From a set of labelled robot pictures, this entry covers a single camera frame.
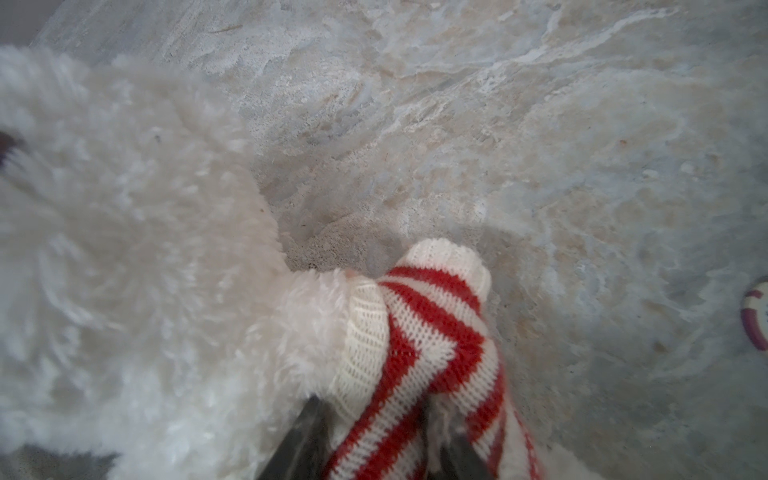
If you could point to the red white striped sweater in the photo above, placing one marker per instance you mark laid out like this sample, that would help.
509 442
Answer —
416 331

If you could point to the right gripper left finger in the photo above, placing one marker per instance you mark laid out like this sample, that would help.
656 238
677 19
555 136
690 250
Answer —
304 450

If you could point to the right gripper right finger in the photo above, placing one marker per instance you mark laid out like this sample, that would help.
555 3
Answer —
450 454

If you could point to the white teddy bear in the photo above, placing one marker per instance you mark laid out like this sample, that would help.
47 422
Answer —
147 309

